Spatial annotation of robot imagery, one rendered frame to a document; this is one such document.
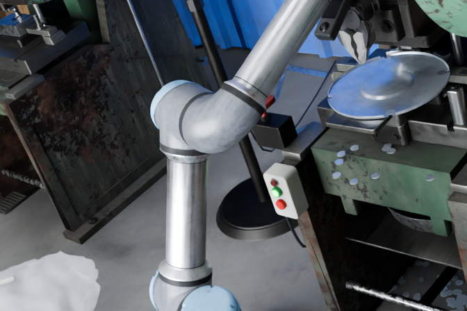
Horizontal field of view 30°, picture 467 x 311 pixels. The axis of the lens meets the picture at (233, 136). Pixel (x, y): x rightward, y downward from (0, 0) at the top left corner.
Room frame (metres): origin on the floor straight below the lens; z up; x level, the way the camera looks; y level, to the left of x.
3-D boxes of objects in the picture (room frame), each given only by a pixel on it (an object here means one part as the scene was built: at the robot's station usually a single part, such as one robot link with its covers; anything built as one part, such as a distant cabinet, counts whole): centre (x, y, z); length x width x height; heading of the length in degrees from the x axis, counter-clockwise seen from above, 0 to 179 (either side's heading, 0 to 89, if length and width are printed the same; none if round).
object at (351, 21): (1.75, -0.35, 1.04); 0.09 x 0.08 x 0.12; 130
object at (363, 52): (1.73, -0.35, 0.93); 0.06 x 0.03 x 0.09; 130
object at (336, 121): (1.75, -0.35, 0.72); 0.25 x 0.14 x 0.14; 130
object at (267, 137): (1.96, -0.11, 0.62); 0.10 x 0.06 x 0.20; 40
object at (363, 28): (1.72, -0.34, 0.98); 0.05 x 0.02 x 0.09; 40
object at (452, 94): (1.65, -0.50, 0.75); 0.03 x 0.03 x 0.10; 40
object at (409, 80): (1.78, -0.38, 0.79); 0.29 x 0.29 x 0.01
